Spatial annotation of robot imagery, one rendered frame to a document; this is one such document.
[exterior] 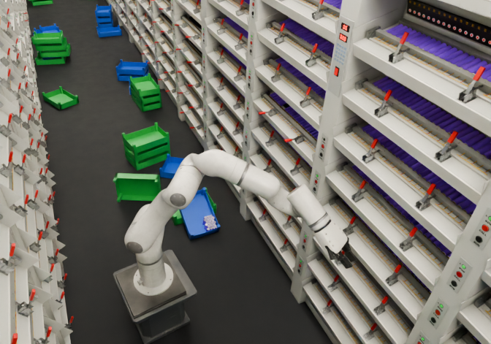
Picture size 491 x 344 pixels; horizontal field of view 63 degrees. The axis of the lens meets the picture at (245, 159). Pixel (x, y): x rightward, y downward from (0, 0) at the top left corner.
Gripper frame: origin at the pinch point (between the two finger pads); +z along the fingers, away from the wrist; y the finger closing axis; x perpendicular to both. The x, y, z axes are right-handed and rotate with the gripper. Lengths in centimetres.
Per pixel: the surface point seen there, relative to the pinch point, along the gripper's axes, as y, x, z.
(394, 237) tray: -11.0, 13.9, 2.6
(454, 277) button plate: 3.3, 32.9, 14.8
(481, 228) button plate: 4.0, 49.2, 2.6
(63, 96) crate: -89, -261, -221
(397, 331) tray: -6.4, -8.5, 36.1
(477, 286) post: 3.7, 37.4, 18.8
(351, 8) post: -27, 45, -69
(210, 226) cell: -40, -118, -35
